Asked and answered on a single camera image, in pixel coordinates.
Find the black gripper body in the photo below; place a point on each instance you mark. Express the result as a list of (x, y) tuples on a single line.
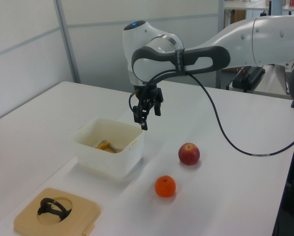
[(151, 93)]

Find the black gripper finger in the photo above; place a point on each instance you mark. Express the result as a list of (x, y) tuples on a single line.
[(141, 115), (157, 109)]

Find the red apple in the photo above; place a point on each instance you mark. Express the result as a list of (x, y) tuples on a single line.
[(189, 153)]

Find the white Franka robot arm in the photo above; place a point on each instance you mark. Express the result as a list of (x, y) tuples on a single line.
[(260, 41)]

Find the white plastic container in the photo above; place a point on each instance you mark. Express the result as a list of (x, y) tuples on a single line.
[(107, 162)]

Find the orange fruit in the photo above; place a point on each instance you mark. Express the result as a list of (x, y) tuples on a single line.
[(165, 186)]

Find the beige container lid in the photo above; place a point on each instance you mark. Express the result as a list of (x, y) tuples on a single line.
[(26, 221)]

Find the yellow toy food piece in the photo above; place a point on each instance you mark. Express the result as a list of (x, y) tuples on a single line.
[(103, 146)]

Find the black box on desk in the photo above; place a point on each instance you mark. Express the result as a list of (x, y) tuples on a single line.
[(250, 76)]

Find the background white desk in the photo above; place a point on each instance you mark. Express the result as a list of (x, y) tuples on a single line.
[(272, 83)]

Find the black curved plastic piece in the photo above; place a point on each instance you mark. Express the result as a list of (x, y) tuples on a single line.
[(46, 204)]

